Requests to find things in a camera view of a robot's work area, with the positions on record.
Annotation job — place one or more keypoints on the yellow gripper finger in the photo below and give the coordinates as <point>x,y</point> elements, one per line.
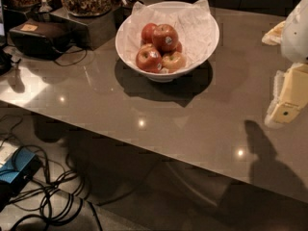
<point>274,35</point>
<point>290,95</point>

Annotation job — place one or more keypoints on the white rounded gripper body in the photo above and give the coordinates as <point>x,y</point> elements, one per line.
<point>295,36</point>

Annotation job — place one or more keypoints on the red apple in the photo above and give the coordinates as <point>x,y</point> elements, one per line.
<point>165,38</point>
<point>147,32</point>
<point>179,47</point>
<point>149,59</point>

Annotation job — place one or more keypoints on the white paper bowl liner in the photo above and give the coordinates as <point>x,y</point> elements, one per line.
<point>195,29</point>

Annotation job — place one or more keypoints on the white ceramic bowl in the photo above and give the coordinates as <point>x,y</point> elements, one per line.
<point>128,53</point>

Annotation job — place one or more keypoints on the front right yellowish apple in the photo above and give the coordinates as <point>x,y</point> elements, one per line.
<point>173,61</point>

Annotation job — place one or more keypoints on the dark grey stand block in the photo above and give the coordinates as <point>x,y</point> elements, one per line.
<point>88,32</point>

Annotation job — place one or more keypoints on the black box device with label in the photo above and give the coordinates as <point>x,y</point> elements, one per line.
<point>43,40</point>

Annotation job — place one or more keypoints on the metal scoop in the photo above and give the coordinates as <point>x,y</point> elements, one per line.
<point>44,7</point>

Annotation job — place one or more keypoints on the blue electronics box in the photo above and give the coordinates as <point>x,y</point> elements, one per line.
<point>20,169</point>

